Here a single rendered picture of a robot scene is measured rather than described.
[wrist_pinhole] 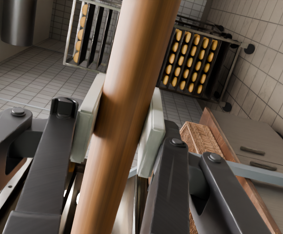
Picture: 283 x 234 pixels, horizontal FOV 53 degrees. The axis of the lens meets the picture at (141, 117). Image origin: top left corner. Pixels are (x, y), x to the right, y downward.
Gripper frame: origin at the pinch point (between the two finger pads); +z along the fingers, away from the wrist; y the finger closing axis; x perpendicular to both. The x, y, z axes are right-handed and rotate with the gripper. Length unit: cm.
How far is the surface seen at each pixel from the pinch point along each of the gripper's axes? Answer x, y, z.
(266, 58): -16, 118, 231
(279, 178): -47, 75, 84
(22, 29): -59, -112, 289
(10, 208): -109, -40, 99
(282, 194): -53, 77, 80
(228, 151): -52, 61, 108
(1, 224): -109, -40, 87
